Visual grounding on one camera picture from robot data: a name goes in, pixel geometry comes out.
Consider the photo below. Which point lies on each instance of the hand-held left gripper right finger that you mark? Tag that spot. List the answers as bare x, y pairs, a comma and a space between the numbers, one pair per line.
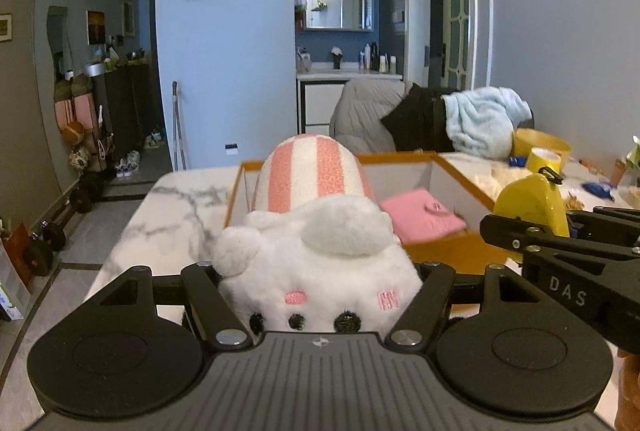
432, 291

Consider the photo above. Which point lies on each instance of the small picture frame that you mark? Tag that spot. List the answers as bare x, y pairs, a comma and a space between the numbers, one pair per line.
5, 27

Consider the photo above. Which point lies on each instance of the metal bowl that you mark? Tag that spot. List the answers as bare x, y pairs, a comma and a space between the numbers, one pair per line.
93, 68

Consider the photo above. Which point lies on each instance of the white plush pink striped hat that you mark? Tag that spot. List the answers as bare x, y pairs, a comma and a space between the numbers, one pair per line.
320, 261

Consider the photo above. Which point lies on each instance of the wavy mirror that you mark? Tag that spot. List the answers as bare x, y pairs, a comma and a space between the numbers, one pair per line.
57, 41

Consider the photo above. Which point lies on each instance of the pair of green sneakers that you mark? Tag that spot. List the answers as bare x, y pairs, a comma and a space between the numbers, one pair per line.
154, 138

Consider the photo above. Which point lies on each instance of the pair of white sneakers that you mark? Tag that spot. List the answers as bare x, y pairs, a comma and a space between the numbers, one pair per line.
128, 163

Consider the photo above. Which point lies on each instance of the grey padded jacket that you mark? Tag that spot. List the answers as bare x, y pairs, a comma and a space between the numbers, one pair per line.
360, 111

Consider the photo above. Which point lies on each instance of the metal pole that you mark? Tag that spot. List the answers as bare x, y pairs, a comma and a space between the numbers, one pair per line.
177, 126

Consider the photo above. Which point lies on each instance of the yellow mug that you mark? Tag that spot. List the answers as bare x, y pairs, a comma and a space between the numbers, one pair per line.
545, 159

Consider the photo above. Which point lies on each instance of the printed carton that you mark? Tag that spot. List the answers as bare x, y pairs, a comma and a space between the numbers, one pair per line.
12, 281

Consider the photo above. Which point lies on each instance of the yellow purse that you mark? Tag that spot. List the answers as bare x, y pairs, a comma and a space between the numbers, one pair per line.
530, 206

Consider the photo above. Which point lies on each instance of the wall socket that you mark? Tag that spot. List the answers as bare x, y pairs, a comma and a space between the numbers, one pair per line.
231, 148

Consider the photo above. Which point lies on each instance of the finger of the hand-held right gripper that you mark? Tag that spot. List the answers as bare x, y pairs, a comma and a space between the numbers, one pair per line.
515, 233
610, 221

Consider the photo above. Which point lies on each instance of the black dumbbell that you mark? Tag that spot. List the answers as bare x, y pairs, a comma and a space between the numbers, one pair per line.
87, 191
45, 246

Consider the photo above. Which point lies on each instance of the basketball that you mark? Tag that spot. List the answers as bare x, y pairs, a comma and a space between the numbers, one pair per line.
74, 131

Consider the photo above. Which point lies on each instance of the pink bag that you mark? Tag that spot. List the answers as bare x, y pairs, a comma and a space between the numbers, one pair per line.
77, 111

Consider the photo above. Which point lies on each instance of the white cabinet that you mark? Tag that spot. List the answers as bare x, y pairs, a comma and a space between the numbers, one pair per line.
315, 106

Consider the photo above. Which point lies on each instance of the light blue blanket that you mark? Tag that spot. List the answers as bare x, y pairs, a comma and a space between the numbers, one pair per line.
485, 121

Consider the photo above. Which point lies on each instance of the glass panel door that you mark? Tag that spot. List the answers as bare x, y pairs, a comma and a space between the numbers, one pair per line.
460, 1

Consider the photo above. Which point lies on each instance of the yellow box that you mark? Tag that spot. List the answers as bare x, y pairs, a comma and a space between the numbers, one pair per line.
540, 138

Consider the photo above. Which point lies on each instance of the orange cardboard box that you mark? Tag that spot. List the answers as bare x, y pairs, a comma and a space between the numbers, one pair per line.
450, 251

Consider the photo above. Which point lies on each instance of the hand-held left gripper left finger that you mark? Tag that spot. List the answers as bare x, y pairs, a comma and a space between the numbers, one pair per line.
205, 291

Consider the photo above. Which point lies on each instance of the dark cabinet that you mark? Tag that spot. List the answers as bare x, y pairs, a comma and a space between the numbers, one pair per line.
127, 106

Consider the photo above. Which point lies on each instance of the small blue packet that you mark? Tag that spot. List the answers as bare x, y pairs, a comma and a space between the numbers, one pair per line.
597, 189

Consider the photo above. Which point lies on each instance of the black jacket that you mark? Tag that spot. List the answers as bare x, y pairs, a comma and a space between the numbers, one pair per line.
420, 121

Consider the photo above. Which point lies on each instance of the pink wallet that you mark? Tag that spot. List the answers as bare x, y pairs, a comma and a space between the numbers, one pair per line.
420, 216

